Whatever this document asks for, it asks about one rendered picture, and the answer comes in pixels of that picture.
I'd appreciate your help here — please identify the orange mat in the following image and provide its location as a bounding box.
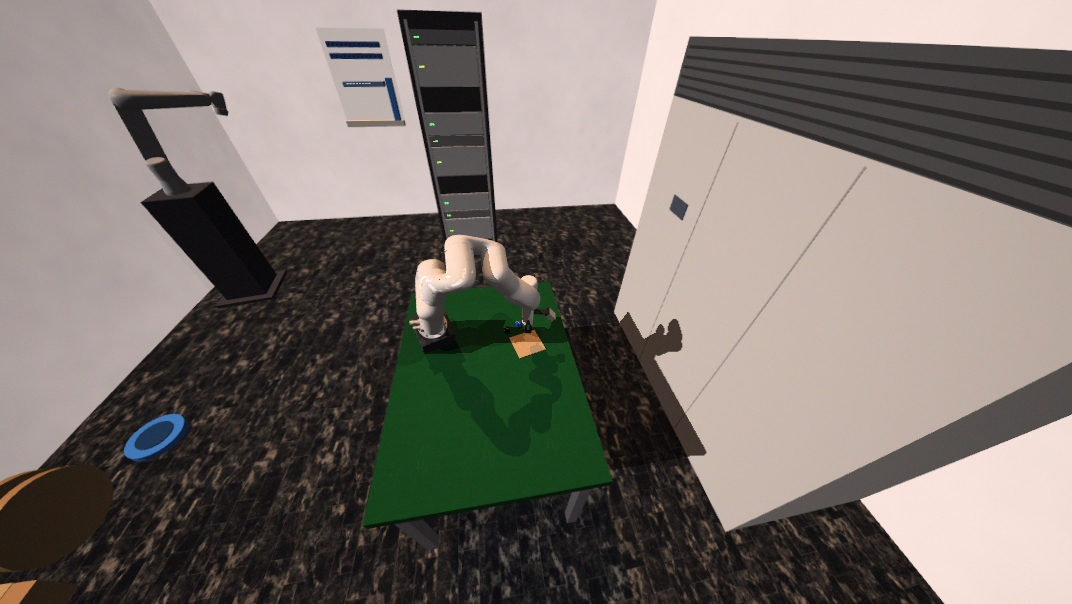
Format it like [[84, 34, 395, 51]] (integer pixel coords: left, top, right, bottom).
[[509, 330, 546, 358]]

